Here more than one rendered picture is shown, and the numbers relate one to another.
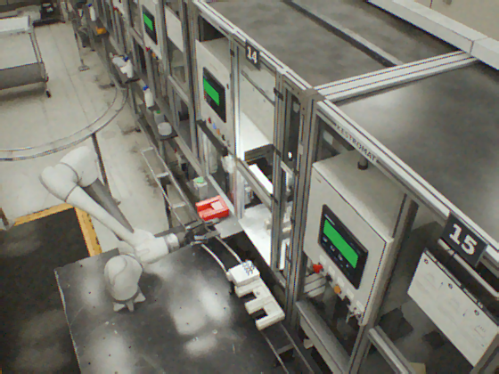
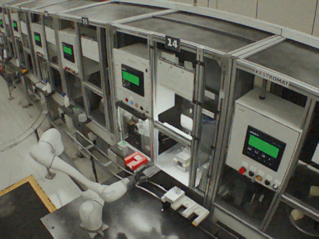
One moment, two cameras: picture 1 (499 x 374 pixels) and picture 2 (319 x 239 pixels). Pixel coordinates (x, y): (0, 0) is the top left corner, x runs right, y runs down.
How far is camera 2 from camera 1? 0.64 m
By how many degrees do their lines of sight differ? 15
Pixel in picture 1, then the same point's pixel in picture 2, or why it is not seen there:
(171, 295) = (124, 221)
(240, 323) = (177, 226)
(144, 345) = not seen: outside the picture
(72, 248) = (36, 206)
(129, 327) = not seen: outside the picture
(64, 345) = not seen: outside the picture
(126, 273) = (96, 211)
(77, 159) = (50, 137)
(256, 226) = (168, 165)
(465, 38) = (277, 28)
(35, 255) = (14, 214)
